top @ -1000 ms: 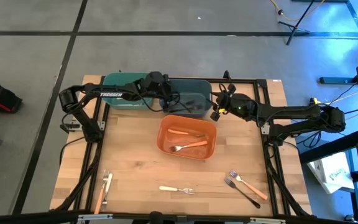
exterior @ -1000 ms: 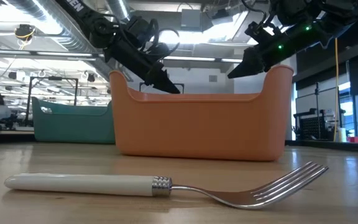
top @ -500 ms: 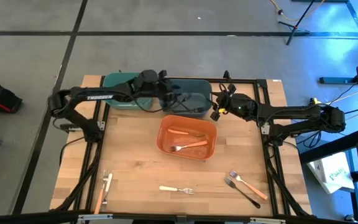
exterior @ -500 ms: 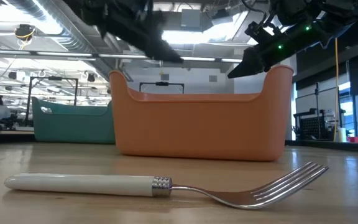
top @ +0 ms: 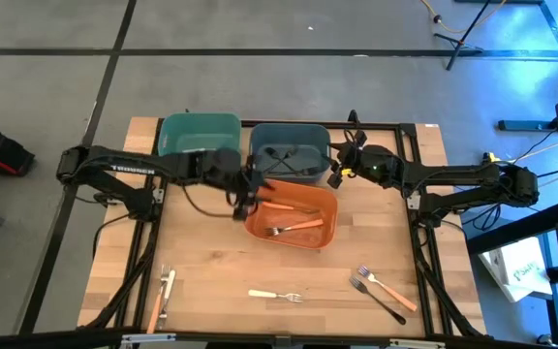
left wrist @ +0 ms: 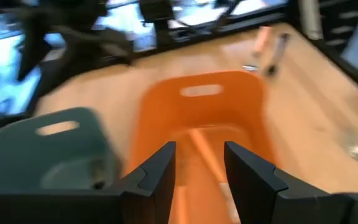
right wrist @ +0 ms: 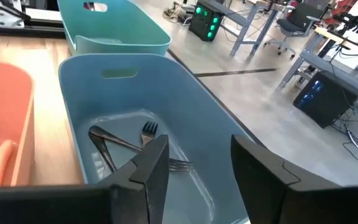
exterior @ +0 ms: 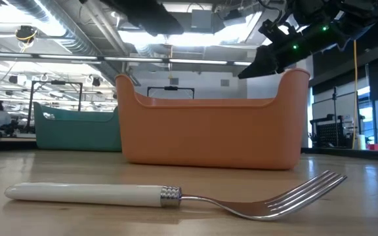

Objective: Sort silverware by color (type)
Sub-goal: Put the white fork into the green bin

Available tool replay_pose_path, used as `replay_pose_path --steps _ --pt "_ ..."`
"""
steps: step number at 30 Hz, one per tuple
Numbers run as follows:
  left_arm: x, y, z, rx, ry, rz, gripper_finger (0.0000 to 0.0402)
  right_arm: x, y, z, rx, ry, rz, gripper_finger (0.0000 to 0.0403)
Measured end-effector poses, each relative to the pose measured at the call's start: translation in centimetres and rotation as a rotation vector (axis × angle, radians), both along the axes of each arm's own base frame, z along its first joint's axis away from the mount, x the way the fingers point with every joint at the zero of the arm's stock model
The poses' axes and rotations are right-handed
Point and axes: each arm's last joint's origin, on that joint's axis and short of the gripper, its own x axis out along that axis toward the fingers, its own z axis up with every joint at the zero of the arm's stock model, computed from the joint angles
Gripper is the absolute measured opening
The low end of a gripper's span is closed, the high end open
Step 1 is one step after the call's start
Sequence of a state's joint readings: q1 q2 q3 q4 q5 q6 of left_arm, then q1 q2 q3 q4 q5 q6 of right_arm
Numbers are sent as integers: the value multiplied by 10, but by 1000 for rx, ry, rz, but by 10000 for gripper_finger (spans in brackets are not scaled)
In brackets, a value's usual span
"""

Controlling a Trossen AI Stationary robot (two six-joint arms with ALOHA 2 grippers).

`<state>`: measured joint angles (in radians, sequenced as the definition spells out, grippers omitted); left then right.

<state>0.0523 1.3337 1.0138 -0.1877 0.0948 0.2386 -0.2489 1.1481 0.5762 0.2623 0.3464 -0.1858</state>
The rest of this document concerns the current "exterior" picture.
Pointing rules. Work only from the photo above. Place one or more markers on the teal plastic bin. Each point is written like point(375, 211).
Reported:
point(74, 134)

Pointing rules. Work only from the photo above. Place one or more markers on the black light stand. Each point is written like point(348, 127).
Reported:
point(334, 101)

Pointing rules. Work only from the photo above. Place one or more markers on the grey ceiling box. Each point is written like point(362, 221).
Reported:
point(202, 21)

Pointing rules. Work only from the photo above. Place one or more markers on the orange plastic bin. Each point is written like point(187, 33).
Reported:
point(208, 137)

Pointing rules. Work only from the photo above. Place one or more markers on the white roll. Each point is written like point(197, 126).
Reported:
point(361, 142)

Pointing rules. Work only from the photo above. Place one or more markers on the black frame with camera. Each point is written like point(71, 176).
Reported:
point(171, 88)

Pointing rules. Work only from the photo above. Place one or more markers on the person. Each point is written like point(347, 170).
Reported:
point(0, 118)

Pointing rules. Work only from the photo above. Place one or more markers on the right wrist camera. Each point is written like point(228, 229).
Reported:
point(272, 31)

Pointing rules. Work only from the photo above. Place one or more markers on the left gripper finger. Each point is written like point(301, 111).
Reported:
point(171, 23)
point(162, 30)

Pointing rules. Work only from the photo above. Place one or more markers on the black metal rig frame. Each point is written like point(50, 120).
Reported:
point(57, 82)

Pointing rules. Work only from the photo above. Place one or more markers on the black pegboard cart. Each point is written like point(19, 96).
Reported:
point(331, 134)

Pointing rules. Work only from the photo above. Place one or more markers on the red box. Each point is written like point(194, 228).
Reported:
point(376, 147)

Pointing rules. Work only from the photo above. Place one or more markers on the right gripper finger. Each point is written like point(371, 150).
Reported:
point(267, 69)
point(262, 59)

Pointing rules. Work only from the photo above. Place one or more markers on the long ceiling light bar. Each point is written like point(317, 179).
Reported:
point(61, 57)

